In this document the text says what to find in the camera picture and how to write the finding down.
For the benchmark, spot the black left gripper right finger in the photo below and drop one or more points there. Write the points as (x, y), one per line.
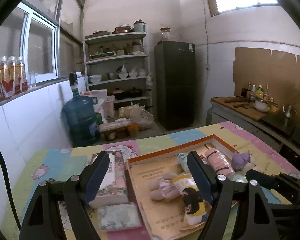
(254, 218)

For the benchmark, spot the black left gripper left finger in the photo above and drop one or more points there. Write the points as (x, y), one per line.
(42, 219)

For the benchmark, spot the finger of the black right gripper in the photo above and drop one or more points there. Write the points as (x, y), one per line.
(286, 185)

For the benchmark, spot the black haired doll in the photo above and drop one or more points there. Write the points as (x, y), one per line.
(197, 209)

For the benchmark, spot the white plush unicorn toy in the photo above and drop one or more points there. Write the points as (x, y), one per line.
(241, 164)

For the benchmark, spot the pink rolled item in bag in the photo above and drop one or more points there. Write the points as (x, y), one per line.
(218, 162)

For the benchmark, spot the floral tissue pack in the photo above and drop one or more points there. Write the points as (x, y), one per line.
(113, 189)

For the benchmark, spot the kitchen counter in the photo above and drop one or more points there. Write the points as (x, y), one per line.
(226, 109)

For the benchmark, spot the pale green tissue pack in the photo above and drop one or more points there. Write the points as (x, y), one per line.
(119, 217)

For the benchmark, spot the orange rimmed cardboard box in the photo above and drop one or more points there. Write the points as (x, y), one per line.
(164, 220)

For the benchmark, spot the pink plush doll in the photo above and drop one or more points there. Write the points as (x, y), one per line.
(163, 188)

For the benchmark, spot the white bowl on counter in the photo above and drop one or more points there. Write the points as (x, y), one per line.
(261, 106)

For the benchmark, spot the blue water jug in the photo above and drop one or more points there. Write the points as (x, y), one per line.
(81, 117)

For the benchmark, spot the clear plastic bag of food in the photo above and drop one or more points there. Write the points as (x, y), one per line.
(137, 114)

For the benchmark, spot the row of drink bottles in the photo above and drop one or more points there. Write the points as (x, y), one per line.
(13, 79)

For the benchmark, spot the dark green refrigerator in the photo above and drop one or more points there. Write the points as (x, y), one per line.
(175, 78)

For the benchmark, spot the grey metal shelf rack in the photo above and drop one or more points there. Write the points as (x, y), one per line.
(120, 64)

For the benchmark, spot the glass jar on refrigerator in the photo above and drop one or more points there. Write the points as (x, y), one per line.
(166, 34)

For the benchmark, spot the brown cardboard wall panel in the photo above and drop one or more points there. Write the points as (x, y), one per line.
(277, 69)

